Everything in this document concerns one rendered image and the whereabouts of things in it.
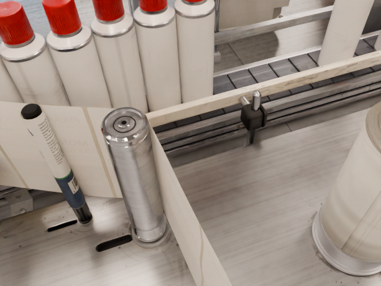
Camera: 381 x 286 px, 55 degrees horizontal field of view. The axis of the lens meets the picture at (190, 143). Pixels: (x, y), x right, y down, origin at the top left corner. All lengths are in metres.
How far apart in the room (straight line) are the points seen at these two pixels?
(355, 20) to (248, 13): 0.27
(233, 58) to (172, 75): 0.26
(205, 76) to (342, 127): 0.21
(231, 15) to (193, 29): 0.33
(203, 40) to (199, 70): 0.05
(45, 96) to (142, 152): 0.20
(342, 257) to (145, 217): 0.21
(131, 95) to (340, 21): 0.32
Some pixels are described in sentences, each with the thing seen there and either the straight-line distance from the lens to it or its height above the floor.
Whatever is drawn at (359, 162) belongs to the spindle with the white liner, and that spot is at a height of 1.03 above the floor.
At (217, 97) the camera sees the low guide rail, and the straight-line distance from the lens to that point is 0.53.
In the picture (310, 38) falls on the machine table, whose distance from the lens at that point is 0.82.
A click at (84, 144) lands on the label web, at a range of 0.36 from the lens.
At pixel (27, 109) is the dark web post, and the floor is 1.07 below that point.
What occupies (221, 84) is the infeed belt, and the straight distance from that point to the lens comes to 0.61.
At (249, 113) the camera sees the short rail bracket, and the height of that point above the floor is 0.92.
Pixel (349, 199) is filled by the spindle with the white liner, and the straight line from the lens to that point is 0.36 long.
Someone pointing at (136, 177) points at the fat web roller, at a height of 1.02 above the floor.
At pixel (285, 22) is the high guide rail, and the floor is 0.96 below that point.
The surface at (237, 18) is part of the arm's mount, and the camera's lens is 0.81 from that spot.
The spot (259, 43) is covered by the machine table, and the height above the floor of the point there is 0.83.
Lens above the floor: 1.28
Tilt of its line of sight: 50 degrees down
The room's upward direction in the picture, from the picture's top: 3 degrees counter-clockwise
